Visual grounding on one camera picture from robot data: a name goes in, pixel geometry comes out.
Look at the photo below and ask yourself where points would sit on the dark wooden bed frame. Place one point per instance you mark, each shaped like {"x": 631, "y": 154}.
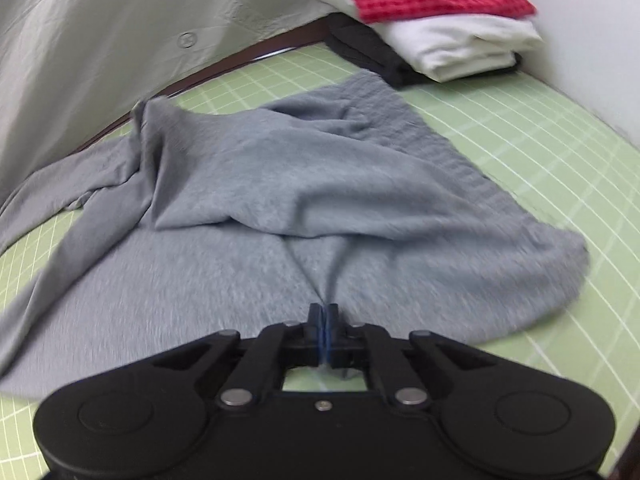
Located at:
{"x": 300, "y": 39}

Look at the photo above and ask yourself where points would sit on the white folded cloth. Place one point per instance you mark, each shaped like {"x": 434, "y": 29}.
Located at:
{"x": 450, "y": 45}

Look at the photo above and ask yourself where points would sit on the grey sweater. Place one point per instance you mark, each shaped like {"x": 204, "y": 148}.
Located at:
{"x": 300, "y": 185}

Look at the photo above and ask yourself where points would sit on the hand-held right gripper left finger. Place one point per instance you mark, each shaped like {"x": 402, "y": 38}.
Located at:
{"x": 316, "y": 332}

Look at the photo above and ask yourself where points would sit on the green checked bed sheet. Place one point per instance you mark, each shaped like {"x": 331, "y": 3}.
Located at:
{"x": 500, "y": 135}

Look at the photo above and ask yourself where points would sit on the black folded cloth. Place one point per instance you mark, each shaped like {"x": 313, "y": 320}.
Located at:
{"x": 365, "y": 50}

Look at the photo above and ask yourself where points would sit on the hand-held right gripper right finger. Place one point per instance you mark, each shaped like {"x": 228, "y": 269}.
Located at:
{"x": 333, "y": 332}

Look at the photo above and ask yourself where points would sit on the pale printed hanging sheet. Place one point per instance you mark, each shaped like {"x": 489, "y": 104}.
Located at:
{"x": 100, "y": 35}

